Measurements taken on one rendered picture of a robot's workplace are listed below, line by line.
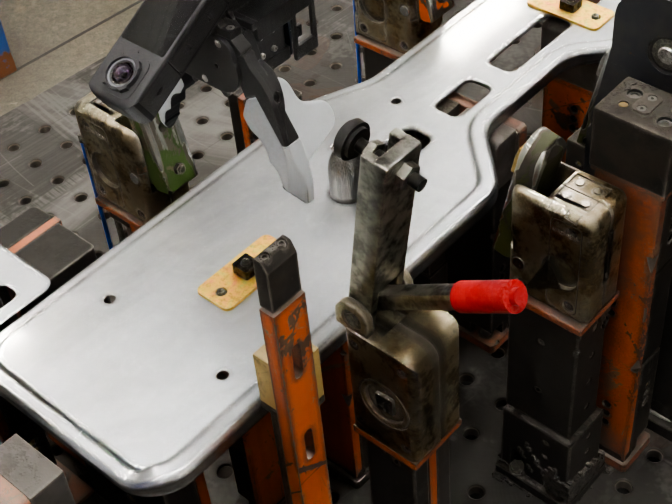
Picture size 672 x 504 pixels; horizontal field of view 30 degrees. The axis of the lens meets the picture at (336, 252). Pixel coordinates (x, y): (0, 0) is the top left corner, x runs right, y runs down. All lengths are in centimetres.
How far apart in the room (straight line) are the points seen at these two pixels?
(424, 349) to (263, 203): 26
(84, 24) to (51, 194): 163
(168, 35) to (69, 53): 229
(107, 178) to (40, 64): 192
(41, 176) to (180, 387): 73
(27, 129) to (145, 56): 91
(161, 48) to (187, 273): 27
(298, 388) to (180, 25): 25
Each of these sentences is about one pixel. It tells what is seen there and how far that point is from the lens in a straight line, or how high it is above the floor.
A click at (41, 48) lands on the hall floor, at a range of 316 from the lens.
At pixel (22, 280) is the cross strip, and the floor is 100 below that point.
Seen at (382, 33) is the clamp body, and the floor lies 95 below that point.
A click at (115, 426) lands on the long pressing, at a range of 94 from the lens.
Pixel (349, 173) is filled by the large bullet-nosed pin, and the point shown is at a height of 103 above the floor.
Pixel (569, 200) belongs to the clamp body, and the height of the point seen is 107.
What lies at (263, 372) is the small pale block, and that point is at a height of 105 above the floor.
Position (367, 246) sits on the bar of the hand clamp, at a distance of 84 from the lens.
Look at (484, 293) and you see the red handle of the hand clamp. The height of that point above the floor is 114.
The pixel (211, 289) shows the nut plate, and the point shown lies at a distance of 102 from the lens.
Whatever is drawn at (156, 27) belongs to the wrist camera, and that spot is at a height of 126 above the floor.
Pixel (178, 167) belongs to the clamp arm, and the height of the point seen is 101.
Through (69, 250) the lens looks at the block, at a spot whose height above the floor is 98.
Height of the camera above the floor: 172
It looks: 44 degrees down
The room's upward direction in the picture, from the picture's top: 6 degrees counter-clockwise
